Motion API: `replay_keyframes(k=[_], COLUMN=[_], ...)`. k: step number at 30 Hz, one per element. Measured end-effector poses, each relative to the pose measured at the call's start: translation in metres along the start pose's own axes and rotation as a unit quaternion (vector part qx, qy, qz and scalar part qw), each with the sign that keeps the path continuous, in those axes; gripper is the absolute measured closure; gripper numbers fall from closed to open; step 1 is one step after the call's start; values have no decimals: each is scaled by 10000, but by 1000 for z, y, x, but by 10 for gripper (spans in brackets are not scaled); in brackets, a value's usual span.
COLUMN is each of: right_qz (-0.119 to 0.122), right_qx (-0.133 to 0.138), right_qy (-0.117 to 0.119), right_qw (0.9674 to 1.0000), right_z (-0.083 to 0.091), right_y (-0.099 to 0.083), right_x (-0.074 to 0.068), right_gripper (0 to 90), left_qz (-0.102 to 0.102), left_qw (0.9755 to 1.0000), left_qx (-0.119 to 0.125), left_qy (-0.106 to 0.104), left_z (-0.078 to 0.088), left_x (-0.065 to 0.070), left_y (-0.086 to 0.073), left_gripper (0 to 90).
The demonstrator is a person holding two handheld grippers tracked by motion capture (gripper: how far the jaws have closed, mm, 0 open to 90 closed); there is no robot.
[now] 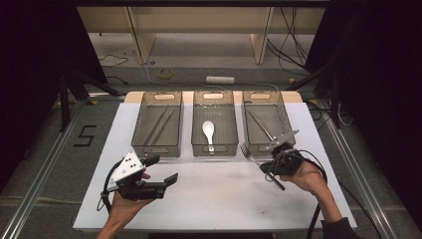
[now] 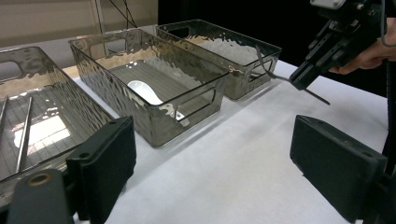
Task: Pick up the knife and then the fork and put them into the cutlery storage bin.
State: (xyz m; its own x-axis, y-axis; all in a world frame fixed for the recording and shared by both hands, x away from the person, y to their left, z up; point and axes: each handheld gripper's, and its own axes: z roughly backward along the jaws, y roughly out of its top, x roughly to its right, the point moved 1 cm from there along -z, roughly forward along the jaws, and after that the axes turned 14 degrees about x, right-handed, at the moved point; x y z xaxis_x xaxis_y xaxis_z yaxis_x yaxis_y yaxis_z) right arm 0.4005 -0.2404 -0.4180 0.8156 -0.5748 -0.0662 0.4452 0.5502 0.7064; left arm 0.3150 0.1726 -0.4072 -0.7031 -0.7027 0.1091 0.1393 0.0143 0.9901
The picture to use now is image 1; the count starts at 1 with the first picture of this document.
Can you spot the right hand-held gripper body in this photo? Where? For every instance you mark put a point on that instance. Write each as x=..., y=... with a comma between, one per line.
x=287, y=162

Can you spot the grey transparent plastic bin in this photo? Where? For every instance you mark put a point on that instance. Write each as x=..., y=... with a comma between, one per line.
x=219, y=116
x=157, y=132
x=278, y=116

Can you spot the person's right hand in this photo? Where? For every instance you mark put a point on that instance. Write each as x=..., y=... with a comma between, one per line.
x=307, y=181

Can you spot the stainless steel table knife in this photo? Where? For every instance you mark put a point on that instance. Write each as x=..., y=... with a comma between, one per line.
x=260, y=125

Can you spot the aluminium floor rail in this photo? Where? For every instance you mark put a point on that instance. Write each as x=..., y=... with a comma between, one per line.
x=36, y=176
x=361, y=176

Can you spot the dark curtain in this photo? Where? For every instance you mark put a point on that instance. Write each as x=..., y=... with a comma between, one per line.
x=26, y=66
x=381, y=66

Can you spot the yellow tape roll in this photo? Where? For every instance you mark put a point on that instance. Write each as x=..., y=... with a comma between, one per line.
x=158, y=73

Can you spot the white plastic spoon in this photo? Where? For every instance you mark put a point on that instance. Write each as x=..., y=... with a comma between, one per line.
x=208, y=127

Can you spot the beige wooden desk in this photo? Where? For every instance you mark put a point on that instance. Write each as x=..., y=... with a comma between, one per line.
x=199, y=20

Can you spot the person's left hand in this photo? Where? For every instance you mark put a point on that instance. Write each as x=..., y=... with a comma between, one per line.
x=124, y=208

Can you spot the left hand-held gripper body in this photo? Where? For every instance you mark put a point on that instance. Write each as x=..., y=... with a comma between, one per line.
x=127, y=168

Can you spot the white power strip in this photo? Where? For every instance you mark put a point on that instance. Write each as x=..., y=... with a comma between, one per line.
x=220, y=79

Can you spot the black metal stand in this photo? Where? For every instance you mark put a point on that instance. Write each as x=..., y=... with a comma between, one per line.
x=64, y=106
x=335, y=103

